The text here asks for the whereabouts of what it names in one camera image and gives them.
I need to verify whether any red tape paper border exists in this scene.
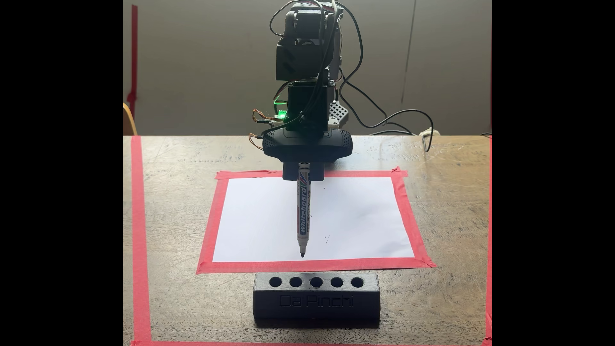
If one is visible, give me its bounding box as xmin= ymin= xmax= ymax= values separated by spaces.
xmin=196 ymin=167 xmax=437 ymax=275

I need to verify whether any black oval webcam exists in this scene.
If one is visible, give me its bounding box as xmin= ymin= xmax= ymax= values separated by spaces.
xmin=262 ymin=128 xmax=353 ymax=164

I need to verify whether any red vertical wall strip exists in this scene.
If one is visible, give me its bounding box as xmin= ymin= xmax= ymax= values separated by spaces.
xmin=127 ymin=5 xmax=139 ymax=118

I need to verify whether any wooden chair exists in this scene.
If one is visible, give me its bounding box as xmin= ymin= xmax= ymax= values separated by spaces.
xmin=123 ymin=102 xmax=138 ymax=136

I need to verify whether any black pen holder block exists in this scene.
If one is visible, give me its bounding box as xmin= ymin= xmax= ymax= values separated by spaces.
xmin=253 ymin=272 xmax=381 ymax=322

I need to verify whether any white paper sheet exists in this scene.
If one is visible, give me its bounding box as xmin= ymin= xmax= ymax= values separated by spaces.
xmin=212 ymin=177 xmax=415 ymax=263

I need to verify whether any whiteboard marker pen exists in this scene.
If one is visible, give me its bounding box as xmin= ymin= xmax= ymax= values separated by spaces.
xmin=296 ymin=162 xmax=311 ymax=258

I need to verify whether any long red tape strip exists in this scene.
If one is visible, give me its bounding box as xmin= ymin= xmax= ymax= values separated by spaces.
xmin=131 ymin=340 xmax=493 ymax=346
xmin=131 ymin=136 xmax=153 ymax=343
xmin=484 ymin=137 xmax=493 ymax=346

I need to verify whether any black power cable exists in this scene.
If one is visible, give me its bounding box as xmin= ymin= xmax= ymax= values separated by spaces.
xmin=338 ymin=67 xmax=435 ymax=153

